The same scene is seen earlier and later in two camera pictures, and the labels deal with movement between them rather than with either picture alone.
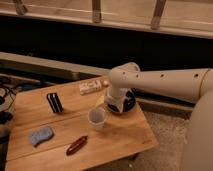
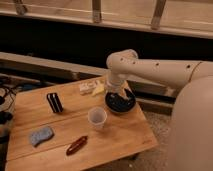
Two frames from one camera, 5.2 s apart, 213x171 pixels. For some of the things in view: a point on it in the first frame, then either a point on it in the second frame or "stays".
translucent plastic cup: (97, 117) stays
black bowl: (129, 102) stays
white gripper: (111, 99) → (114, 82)
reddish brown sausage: (77, 145) stays
